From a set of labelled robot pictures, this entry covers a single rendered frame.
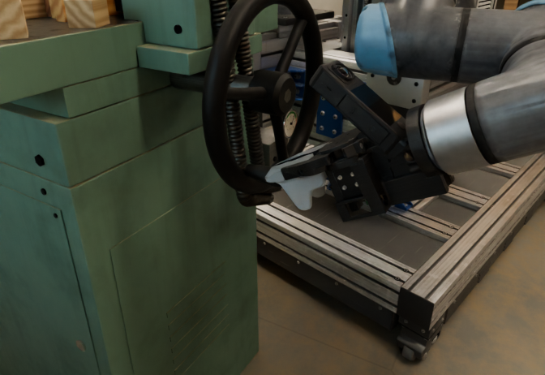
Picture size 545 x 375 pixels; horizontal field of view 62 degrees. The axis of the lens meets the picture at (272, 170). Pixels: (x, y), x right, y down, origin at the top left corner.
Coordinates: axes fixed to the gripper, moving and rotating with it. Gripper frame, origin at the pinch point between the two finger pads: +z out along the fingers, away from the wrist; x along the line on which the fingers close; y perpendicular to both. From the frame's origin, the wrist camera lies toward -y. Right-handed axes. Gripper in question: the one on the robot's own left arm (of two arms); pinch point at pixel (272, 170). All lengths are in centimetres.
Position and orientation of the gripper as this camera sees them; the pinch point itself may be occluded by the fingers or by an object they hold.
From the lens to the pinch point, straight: 56.0
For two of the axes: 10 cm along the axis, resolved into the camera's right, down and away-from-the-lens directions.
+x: 5.2, -3.8, 7.7
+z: -7.4, 2.5, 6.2
